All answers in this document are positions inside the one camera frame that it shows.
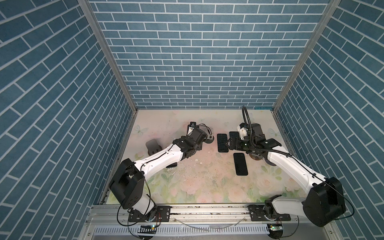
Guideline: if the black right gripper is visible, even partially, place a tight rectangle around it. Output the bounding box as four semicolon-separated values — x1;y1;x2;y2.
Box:
224;135;255;152

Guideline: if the wooden base phone stand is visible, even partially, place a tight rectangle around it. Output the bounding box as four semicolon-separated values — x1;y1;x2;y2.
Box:
249;153;264;161

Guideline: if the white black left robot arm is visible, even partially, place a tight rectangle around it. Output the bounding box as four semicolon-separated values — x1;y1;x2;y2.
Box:
109;126;215;215

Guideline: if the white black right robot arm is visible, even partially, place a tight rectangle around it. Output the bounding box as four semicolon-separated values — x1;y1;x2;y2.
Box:
226;123;346;227

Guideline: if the black back phone stand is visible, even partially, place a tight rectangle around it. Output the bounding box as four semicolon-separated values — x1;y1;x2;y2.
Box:
204;135;215;144

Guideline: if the right controller board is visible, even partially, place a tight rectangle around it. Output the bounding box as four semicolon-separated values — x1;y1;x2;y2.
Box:
269;224;284;232

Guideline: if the controller board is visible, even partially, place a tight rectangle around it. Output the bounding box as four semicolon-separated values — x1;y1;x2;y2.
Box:
138;226;158;235
269;224;284;232

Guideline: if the left controller board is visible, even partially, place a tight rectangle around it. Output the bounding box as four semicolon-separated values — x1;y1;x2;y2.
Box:
138;226;158;235

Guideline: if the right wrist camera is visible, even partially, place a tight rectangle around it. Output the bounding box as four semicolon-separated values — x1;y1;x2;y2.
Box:
259;139;282;149

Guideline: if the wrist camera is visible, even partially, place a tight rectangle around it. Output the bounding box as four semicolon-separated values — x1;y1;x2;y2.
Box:
189;122;197;129
259;139;282;149

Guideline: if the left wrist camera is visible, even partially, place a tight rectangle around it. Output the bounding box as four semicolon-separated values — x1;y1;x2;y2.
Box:
189;122;197;129

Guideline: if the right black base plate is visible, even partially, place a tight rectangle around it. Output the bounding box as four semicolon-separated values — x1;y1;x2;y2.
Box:
247;204;291;222

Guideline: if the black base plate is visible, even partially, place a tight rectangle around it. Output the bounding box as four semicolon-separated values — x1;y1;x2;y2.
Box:
247;204;291;222
129;206;172;222

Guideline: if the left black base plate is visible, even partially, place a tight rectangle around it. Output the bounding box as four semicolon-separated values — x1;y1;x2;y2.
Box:
129;206;172;222

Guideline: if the white slotted cable duct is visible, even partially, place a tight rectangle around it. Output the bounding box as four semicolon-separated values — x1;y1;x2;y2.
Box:
93;224;269;237

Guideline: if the aluminium mounting rail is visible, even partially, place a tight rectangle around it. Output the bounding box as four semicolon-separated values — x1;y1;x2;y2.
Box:
87;204;298;225

